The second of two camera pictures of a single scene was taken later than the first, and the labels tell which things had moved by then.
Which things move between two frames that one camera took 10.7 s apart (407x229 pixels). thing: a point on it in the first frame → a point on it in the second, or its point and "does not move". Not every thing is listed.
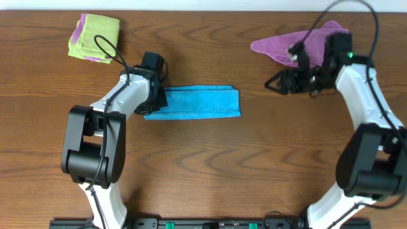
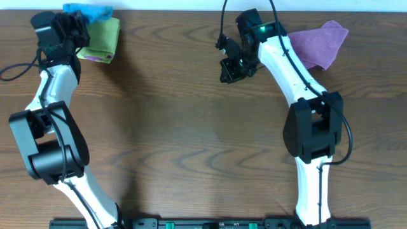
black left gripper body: [155, 104] → [74, 35]
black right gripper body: [306, 82] → [240, 65]
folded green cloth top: [99, 25] does not move
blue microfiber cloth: [199, 102] → [90, 13]
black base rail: [213, 223] does not move
